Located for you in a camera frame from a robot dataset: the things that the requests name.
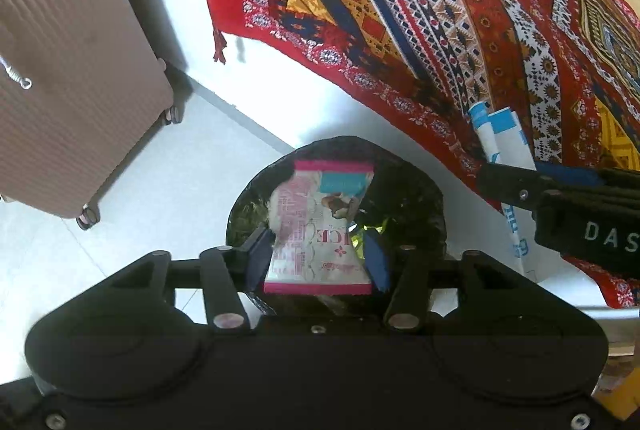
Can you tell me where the red patterned tablecloth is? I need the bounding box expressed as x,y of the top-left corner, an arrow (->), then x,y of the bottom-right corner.
192,0 -> 640,310

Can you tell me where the pink ribbed suitcase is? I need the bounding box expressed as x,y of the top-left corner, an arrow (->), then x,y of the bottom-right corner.
1,0 -> 181,229

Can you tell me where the black trash bin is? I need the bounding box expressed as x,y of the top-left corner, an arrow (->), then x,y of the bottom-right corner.
226,137 -> 447,317

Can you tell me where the pink snack wrapper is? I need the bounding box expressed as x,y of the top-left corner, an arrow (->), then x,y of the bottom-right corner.
264,159 -> 374,296

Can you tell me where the white blue paper bag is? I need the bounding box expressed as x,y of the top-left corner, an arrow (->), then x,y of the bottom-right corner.
469,102 -> 540,282

